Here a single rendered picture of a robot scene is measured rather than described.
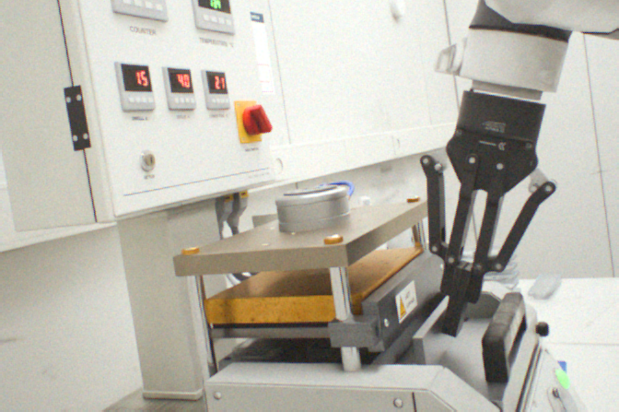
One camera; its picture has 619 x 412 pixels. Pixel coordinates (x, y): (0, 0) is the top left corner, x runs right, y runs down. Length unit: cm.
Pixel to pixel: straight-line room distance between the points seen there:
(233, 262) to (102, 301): 62
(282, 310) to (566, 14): 35
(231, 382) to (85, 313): 60
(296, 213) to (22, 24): 32
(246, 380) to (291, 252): 12
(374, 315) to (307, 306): 7
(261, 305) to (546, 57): 34
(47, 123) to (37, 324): 50
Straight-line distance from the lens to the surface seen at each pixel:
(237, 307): 63
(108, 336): 119
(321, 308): 59
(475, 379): 60
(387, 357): 63
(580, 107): 312
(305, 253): 54
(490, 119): 58
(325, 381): 55
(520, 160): 61
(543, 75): 57
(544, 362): 78
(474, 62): 59
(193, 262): 60
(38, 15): 67
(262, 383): 57
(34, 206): 69
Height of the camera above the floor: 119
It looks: 3 degrees down
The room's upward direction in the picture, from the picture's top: 8 degrees counter-clockwise
